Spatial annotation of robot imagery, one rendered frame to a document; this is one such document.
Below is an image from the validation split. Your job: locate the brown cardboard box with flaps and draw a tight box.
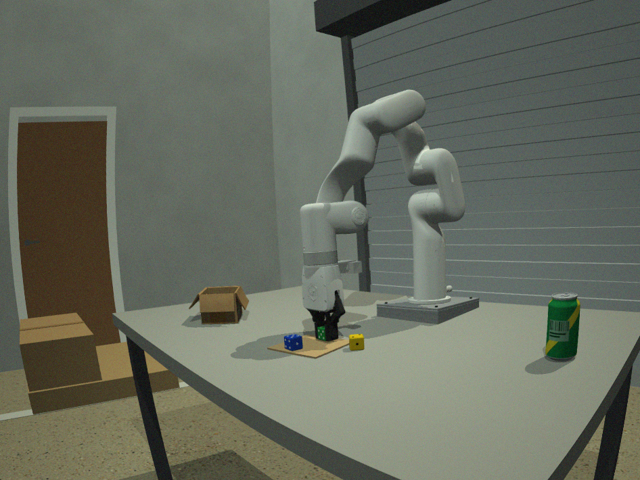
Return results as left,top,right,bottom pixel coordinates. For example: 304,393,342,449
189,286,249,325

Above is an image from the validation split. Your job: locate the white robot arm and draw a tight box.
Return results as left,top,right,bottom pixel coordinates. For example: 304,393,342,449
300,90,465,304

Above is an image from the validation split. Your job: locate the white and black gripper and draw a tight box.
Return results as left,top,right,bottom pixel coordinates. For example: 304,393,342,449
302,263,345,341

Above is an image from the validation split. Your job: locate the yellow die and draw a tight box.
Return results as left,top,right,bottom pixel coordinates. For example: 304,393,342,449
349,334,364,351

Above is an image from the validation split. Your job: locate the blue die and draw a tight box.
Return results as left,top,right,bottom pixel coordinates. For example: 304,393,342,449
284,334,303,351

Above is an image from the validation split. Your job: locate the tan square mat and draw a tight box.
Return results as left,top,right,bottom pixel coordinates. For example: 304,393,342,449
267,335,349,359

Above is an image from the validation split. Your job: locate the green drink can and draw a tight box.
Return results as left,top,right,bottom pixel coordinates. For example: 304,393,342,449
545,292,580,362

